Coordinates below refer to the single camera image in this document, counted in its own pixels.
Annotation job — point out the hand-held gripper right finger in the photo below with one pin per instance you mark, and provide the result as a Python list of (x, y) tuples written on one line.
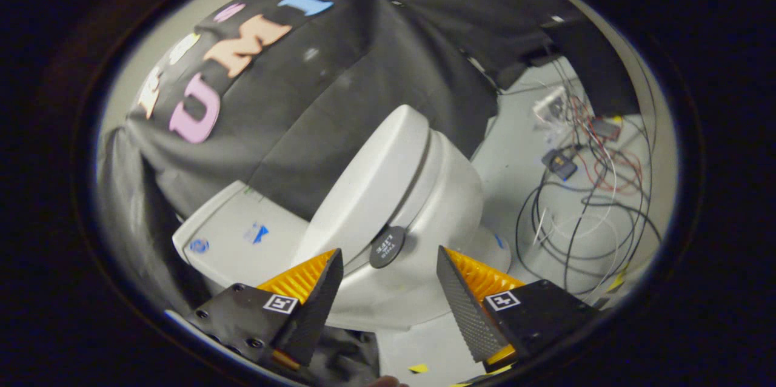
[(464, 314)]

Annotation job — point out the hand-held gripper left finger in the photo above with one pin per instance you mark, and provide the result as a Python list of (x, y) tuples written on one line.
[(315, 314)]

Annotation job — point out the white ceramic toilet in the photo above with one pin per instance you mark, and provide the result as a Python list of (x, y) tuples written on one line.
[(451, 193)]

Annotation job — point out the small dark grey device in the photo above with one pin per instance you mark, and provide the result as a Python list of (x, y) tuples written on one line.
[(606, 129)]

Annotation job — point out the small white device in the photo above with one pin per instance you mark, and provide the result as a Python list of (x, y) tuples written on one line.
[(550, 105)]

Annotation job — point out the white toilet lid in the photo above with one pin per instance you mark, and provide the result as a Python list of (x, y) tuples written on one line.
[(370, 187)]

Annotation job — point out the small black blue device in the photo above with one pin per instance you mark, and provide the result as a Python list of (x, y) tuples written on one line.
[(559, 164)]

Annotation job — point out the black backdrop cloth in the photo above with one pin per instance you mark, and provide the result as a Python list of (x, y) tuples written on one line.
[(339, 90)]

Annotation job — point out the black floor equipment box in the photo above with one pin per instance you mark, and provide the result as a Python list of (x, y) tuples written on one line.
[(594, 65)]

